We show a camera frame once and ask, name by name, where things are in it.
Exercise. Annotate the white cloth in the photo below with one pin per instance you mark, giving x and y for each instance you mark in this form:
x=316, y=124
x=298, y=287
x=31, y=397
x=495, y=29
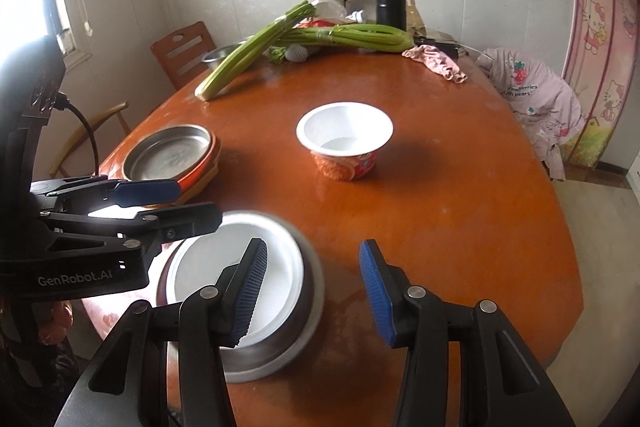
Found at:
x=356, y=16

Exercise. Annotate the large steel bowl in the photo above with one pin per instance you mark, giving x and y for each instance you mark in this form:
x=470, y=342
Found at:
x=295, y=349

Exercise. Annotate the yellow plastic plate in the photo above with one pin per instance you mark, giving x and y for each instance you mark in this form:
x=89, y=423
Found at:
x=206, y=180

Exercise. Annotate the round steel plate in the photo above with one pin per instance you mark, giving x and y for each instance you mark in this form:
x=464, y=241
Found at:
x=165, y=154

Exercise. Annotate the celery bunch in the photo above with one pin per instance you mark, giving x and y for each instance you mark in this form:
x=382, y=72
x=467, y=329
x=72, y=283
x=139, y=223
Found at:
x=235, y=62
x=360, y=38

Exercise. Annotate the instant noodle bowl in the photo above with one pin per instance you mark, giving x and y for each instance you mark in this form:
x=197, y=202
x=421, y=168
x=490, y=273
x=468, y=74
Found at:
x=345, y=167
x=280, y=277

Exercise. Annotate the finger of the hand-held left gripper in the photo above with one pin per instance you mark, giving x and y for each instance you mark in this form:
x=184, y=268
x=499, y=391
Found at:
x=190, y=222
x=145, y=192

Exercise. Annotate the red plastic bag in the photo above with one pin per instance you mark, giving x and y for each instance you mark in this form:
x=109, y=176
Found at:
x=317, y=24

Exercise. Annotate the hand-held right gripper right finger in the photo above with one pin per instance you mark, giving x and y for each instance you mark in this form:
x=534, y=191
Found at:
x=375, y=292

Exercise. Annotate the orange wooden chair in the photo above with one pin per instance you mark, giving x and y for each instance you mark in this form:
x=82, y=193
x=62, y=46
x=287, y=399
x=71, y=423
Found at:
x=175, y=44

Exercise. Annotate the red-brown plastic plate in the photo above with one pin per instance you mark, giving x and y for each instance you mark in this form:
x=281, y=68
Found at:
x=202, y=167

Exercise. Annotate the pink printed jacket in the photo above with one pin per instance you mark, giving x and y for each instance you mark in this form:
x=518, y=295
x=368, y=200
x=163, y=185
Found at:
x=535, y=97

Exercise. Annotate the small steel bowl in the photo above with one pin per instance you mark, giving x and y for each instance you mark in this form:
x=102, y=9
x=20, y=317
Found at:
x=220, y=54

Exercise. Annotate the pink cloth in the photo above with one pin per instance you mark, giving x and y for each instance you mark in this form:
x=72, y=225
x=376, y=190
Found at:
x=435, y=59

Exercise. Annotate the light wooden chair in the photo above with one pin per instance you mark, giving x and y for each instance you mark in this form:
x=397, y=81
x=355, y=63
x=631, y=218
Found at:
x=117, y=117

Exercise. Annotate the person's left hand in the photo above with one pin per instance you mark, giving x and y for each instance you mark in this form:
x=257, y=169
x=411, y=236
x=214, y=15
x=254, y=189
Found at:
x=55, y=322

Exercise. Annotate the brown paper bag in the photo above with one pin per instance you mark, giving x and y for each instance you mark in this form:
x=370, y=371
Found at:
x=416, y=14

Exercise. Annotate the black box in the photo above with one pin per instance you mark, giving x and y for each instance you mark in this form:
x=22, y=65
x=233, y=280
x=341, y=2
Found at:
x=437, y=43

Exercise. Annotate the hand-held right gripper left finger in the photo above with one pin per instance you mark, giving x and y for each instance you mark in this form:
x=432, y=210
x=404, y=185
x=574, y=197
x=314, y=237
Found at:
x=250, y=287

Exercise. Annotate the white plastic bag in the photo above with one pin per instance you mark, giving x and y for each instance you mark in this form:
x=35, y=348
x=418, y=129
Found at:
x=330, y=9

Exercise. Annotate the pink cartoon wardrobe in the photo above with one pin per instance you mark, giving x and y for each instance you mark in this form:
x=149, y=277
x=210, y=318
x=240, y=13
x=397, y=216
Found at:
x=600, y=32

